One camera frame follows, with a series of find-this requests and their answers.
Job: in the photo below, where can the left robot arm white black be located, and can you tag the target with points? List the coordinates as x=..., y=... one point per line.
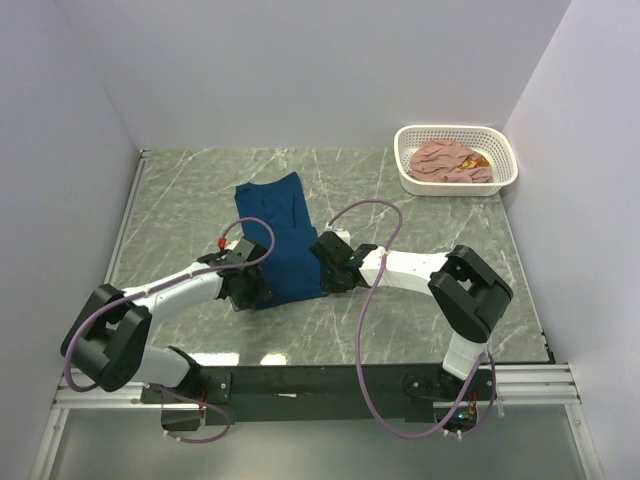
x=107, y=346

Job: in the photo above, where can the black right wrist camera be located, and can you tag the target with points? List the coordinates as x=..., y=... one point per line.
x=332, y=247

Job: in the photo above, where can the pink t-shirt in basket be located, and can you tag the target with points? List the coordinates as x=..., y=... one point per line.
x=449, y=161

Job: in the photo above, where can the aluminium rail at table edge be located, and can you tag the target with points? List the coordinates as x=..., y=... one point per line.
x=114, y=259

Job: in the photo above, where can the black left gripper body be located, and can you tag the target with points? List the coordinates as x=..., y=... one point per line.
x=254, y=289

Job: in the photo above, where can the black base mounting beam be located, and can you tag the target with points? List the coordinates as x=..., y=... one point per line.
x=309, y=393

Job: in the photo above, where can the aluminium front frame rail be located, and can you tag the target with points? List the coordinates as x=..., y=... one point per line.
x=517, y=385

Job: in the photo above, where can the blue printed t-shirt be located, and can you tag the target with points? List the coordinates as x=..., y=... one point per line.
x=291, y=271

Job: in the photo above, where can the white perforated plastic basket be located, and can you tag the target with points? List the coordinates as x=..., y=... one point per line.
x=487, y=141

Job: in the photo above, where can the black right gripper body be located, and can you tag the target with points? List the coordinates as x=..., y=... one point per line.
x=330, y=283

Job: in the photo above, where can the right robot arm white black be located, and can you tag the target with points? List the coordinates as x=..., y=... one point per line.
x=469, y=293

